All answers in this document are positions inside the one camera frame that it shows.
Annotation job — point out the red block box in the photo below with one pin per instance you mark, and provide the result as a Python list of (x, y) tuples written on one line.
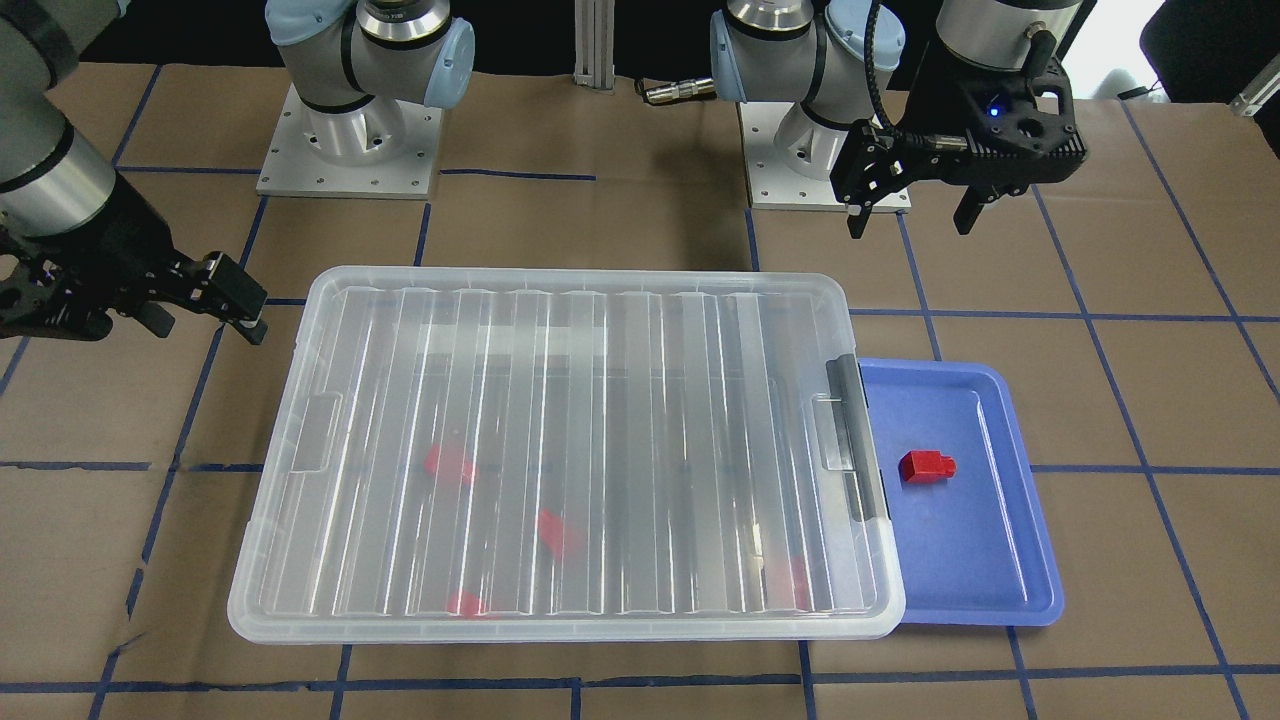
[(465, 604), (559, 538)]

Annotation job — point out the red block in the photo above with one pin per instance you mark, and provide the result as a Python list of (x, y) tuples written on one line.
[(449, 466), (926, 467), (786, 584)]

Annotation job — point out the blue plastic tray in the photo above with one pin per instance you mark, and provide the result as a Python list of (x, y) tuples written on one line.
[(974, 549)]

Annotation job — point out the clear ribbed box lid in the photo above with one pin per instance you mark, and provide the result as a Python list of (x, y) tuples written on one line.
[(565, 455)]

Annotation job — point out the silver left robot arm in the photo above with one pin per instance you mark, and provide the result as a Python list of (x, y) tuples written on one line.
[(835, 58)]

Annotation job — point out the clear plastic storage box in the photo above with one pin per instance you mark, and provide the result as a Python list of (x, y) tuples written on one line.
[(565, 455)]

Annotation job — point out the red block in box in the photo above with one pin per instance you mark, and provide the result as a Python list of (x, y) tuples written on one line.
[(449, 466)]

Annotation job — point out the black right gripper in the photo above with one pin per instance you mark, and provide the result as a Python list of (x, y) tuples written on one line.
[(122, 252)]

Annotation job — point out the red block box centre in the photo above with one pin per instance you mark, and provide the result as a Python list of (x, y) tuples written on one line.
[(559, 538)]

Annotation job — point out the red block box front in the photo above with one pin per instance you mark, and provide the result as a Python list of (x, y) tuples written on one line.
[(465, 604)]

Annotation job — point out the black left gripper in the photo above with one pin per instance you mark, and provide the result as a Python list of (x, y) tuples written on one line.
[(928, 104)]

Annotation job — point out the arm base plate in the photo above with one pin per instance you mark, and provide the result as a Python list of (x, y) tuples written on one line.
[(788, 157), (385, 150)]

